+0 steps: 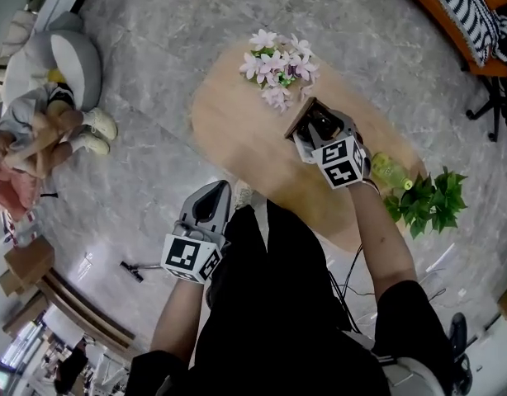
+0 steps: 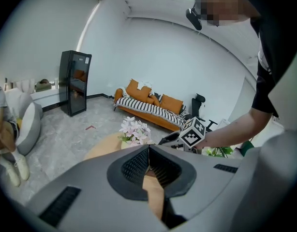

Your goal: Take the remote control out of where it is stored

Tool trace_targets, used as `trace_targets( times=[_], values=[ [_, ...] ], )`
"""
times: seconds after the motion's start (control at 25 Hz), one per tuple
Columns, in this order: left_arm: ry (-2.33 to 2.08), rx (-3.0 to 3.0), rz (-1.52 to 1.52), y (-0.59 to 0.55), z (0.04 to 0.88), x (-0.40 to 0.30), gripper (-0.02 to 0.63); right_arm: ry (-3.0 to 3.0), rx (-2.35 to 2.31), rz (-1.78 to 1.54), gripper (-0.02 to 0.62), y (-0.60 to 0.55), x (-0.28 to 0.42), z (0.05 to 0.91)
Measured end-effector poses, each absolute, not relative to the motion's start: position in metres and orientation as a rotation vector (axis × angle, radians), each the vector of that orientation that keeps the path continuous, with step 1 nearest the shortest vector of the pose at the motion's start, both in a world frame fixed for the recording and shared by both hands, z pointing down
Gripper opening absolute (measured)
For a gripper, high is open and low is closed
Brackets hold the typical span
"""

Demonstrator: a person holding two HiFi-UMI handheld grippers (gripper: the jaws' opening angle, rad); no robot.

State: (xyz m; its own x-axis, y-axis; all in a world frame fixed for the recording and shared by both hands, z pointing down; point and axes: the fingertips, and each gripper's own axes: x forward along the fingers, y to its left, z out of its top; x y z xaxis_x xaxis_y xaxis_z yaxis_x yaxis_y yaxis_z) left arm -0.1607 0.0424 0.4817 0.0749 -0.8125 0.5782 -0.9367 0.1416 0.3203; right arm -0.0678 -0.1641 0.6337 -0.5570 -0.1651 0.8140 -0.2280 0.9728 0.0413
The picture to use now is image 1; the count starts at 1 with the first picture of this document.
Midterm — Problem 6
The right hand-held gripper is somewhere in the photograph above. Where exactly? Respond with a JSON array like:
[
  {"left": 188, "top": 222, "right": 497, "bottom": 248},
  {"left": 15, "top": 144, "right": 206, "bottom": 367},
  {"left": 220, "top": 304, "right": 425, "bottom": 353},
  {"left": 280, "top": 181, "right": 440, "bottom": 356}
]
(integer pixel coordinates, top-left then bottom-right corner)
[{"left": 306, "top": 111, "right": 373, "bottom": 190}]

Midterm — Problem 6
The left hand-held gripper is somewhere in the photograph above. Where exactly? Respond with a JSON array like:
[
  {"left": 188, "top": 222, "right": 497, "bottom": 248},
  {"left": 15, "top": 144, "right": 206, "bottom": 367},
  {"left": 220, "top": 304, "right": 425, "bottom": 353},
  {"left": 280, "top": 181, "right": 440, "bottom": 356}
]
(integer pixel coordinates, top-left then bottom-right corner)
[{"left": 160, "top": 180, "right": 232, "bottom": 285}]

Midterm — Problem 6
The brown wooden organizer box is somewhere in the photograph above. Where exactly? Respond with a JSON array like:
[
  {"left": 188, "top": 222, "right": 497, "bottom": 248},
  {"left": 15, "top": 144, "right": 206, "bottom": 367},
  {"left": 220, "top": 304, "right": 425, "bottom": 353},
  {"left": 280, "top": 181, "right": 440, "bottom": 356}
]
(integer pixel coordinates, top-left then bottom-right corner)
[{"left": 284, "top": 96, "right": 345, "bottom": 142}]

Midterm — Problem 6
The person's left forearm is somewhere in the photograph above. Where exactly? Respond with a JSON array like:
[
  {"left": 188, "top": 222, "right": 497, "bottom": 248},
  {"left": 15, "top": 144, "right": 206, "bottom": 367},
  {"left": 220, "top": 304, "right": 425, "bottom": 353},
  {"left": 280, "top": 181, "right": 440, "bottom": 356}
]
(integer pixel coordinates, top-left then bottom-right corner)
[{"left": 149, "top": 276, "right": 207, "bottom": 365}]

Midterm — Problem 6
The person's right forearm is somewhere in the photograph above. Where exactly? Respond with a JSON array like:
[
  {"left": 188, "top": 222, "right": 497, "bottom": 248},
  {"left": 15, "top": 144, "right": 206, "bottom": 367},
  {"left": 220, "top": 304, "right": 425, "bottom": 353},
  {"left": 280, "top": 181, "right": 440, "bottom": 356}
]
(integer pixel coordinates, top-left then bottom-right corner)
[{"left": 344, "top": 179, "right": 419, "bottom": 304}]

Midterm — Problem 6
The brown cardboard box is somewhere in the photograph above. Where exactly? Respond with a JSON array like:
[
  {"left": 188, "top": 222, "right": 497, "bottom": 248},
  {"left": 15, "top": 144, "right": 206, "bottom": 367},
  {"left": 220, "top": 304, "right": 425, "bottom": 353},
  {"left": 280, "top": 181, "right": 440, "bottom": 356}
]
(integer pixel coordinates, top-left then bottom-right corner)
[{"left": 0, "top": 237, "right": 56, "bottom": 296}]

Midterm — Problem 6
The person's white shoe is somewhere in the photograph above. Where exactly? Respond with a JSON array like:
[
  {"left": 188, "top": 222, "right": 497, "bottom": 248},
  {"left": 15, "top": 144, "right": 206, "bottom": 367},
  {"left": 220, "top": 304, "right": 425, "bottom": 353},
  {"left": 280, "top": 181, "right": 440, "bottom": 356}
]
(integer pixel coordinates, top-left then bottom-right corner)
[{"left": 232, "top": 179, "right": 254, "bottom": 212}]

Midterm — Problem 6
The green plastic bottle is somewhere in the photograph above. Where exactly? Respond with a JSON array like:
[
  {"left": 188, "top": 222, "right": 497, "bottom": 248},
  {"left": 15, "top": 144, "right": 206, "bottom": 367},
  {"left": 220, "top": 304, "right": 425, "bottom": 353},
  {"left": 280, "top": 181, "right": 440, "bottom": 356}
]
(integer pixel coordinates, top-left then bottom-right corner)
[{"left": 369, "top": 151, "right": 414, "bottom": 191}]

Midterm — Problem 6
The pink artificial flower pot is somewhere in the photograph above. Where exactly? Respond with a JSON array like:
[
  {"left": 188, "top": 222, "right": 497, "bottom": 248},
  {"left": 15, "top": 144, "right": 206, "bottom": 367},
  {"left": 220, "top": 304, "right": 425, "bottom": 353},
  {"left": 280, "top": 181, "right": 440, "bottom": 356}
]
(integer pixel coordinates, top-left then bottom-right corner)
[{"left": 239, "top": 29, "right": 320, "bottom": 115}]

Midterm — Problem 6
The person's black clothing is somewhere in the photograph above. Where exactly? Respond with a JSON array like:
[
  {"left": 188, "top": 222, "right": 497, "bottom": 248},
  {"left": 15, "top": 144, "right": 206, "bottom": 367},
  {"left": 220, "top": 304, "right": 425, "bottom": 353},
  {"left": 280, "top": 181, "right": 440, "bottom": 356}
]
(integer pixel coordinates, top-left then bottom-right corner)
[{"left": 125, "top": 199, "right": 455, "bottom": 396}]

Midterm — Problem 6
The green leafy potted plant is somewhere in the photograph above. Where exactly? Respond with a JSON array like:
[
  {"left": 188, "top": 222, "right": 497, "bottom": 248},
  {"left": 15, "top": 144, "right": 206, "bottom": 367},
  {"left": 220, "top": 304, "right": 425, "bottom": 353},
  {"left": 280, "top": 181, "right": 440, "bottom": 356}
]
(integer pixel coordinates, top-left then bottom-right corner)
[{"left": 383, "top": 165, "right": 469, "bottom": 241}]

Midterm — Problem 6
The orange sofa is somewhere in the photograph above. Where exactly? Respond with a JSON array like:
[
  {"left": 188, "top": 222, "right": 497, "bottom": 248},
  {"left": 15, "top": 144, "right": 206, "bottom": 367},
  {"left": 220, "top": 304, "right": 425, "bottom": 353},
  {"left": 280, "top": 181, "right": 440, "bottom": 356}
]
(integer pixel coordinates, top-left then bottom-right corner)
[{"left": 389, "top": 0, "right": 507, "bottom": 78}]

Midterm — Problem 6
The black white striped blanket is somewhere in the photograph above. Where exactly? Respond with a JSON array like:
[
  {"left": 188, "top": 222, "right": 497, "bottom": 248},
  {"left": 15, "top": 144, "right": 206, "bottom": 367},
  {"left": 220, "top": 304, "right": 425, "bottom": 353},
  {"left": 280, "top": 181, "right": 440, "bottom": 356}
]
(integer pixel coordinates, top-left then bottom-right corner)
[{"left": 418, "top": 0, "right": 507, "bottom": 68}]

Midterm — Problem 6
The pack of water bottles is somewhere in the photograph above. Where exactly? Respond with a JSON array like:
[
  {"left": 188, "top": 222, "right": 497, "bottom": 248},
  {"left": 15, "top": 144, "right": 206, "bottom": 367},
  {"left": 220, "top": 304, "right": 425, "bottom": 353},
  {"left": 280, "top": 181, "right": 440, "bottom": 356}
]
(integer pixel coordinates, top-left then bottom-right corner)
[{"left": 0, "top": 208, "right": 44, "bottom": 247}]

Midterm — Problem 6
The pink armchair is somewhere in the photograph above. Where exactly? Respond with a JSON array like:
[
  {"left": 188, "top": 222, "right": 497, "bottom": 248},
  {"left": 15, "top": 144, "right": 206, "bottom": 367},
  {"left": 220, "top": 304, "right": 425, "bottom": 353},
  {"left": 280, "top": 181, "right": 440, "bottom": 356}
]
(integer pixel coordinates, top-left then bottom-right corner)
[{"left": 0, "top": 165, "right": 42, "bottom": 222}]

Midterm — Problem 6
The grey white bean bag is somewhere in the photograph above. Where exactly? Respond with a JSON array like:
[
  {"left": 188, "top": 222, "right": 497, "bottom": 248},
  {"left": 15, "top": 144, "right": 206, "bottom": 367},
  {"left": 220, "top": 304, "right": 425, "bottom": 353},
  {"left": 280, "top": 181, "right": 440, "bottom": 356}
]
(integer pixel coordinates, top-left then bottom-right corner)
[{"left": 3, "top": 11, "right": 104, "bottom": 113}]

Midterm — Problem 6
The white quilted cushion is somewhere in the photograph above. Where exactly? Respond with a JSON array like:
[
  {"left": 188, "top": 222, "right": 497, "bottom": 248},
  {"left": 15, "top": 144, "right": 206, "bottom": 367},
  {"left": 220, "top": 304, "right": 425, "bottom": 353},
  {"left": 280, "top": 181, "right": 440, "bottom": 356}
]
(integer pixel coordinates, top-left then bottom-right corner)
[{"left": 0, "top": 10, "right": 36, "bottom": 69}]

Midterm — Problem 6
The black handled tool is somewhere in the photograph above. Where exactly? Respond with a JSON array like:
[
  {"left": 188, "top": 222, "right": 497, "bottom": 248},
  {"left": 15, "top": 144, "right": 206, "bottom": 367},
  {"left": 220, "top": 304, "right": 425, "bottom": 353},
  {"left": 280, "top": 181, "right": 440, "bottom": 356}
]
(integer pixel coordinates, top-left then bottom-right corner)
[{"left": 120, "top": 261, "right": 163, "bottom": 283}]

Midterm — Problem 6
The black cable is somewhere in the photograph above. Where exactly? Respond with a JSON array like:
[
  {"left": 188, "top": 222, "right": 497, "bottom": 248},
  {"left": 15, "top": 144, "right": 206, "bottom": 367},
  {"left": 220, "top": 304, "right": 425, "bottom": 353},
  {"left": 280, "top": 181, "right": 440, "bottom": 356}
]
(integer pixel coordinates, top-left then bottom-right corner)
[{"left": 327, "top": 241, "right": 378, "bottom": 333}]

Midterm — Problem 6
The brown wooden frame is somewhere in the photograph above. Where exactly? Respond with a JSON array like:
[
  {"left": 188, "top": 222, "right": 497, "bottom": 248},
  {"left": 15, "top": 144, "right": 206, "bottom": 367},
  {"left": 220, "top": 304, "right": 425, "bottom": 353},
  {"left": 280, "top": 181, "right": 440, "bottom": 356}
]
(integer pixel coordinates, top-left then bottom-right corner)
[{"left": 42, "top": 270, "right": 135, "bottom": 358}]

